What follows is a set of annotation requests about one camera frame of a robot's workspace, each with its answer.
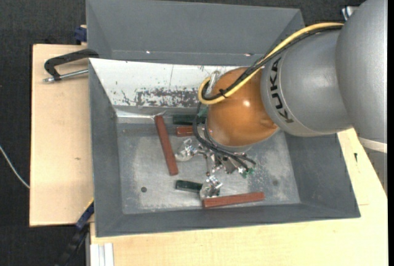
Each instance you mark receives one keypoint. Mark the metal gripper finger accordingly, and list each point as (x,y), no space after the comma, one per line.
(212,184)
(188,148)

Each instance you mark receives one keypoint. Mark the red-brown flat block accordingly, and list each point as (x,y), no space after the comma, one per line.
(166,144)
(234,199)
(184,130)

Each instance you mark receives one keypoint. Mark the pale wood board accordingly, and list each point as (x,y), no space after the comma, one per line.
(58,141)

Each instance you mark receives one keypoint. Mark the grey metal bin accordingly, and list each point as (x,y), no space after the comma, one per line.
(144,166)

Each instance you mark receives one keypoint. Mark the dark green flat block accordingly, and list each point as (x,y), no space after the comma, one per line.
(188,186)
(184,119)

